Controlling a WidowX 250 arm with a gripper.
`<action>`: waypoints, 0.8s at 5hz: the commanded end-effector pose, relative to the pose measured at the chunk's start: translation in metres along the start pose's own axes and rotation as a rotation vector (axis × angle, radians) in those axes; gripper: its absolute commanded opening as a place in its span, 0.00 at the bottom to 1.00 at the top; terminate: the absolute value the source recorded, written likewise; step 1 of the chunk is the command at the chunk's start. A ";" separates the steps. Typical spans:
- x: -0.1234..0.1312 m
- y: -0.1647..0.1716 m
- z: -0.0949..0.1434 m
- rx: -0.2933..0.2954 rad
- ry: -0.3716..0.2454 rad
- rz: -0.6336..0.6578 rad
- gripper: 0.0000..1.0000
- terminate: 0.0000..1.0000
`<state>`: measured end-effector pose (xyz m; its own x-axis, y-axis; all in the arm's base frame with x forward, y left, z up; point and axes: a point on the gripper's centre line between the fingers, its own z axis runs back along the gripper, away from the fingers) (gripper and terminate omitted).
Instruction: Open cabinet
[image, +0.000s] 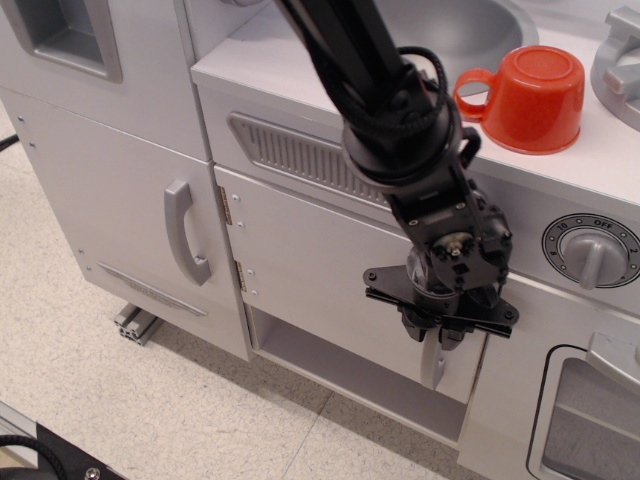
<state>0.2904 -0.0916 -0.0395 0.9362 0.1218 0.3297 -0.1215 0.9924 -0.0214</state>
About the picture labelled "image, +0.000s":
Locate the oven door with window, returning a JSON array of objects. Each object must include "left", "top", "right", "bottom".
[{"left": 526, "top": 340, "right": 639, "bottom": 479}]

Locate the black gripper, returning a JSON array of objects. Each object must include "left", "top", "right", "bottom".
[{"left": 363, "top": 249, "right": 519, "bottom": 351}]

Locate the silver toy faucet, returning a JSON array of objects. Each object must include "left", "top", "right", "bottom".
[{"left": 590, "top": 6, "right": 639, "bottom": 131}]

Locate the aluminium extrusion rail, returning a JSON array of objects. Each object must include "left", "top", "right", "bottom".
[{"left": 114, "top": 304, "right": 163, "bottom": 346}]

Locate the silver oven handle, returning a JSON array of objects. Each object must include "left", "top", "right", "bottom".
[{"left": 585, "top": 333, "right": 640, "bottom": 395}]

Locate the silver cabinet door handle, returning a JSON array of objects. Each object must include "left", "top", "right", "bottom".
[{"left": 420, "top": 329, "right": 446, "bottom": 390}]

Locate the silver fridge emblem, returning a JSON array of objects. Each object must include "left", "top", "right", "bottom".
[{"left": 97, "top": 262, "right": 208, "bottom": 317}]

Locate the white cabinet door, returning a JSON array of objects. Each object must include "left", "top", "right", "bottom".
[{"left": 213, "top": 163, "right": 505, "bottom": 407}]

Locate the silver fridge door handle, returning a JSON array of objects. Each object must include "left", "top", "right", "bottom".
[{"left": 163, "top": 179, "right": 211, "bottom": 286}]

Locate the orange plastic cup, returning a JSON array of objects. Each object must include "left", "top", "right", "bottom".
[{"left": 452, "top": 45, "right": 586, "bottom": 155}]

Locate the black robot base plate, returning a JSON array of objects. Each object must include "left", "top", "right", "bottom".
[{"left": 0, "top": 422, "right": 126, "bottom": 480}]

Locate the silver sink bowl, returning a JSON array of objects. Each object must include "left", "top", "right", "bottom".
[{"left": 376, "top": 0, "right": 539, "bottom": 67}]

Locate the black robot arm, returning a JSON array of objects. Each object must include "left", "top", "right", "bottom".
[{"left": 279, "top": 1, "right": 519, "bottom": 350}]

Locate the white toy kitchen unit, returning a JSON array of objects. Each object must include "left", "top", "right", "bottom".
[{"left": 1, "top": 1, "right": 639, "bottom": 479}]

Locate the silver vent grille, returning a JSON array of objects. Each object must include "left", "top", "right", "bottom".
[{"left": 227, "top": 112, "right": 387, "bottom": 207}]

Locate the white fridge door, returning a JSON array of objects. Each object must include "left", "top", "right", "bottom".
[{"left": 1, "top": 89, "right": 252, "bottom": 360}]

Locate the silver timer knob dial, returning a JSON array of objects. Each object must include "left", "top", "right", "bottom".
[{"left": 542, "top": 213, "right": 639, "bottom": 290}]

